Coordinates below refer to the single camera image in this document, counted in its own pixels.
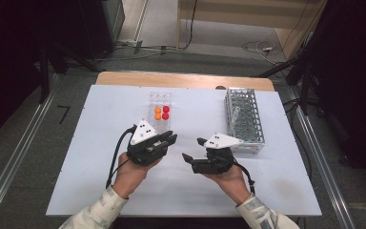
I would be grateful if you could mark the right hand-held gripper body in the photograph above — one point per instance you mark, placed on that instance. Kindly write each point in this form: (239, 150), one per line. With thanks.
(216, 163)

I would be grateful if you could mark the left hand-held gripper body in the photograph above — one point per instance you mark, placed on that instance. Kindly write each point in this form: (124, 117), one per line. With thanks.
(143, 152)

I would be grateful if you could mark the red-capped test tube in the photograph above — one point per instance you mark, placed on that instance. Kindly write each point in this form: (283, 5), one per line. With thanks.
(165, 116)
(166, 109)

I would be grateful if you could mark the orange-capped test tube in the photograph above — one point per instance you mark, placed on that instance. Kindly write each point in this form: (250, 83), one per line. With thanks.
(158, 110)
(158, 116)

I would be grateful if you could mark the clear plastic tube rack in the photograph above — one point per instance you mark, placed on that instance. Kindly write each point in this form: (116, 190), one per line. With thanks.
(160, 98)

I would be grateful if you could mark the person's left hand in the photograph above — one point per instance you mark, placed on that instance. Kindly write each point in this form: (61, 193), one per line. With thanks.
(130, 176)

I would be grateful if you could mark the person's right hand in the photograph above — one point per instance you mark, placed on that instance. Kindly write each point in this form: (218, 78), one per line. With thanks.
(233, 186)

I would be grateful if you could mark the white table board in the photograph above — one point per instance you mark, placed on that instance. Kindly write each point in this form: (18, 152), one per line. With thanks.
(184, 194)

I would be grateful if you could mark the wooden table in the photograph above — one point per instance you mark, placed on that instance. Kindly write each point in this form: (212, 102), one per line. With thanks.
(184, 80)

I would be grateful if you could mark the power strip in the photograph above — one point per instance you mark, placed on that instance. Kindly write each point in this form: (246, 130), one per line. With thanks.
(128, 42)

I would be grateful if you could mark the black stand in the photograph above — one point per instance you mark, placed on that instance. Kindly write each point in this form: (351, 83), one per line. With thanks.
(304, 86)
(44, 76)

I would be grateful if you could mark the dark cabinet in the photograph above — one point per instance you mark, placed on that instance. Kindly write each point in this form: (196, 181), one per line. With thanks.
(105, 25)

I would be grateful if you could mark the light wooden furniture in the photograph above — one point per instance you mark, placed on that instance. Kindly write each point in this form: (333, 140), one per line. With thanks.
(235, 14)

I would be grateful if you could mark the metal floor rail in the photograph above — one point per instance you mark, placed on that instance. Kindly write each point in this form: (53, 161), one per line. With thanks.
(327, 191)
(16, 156)

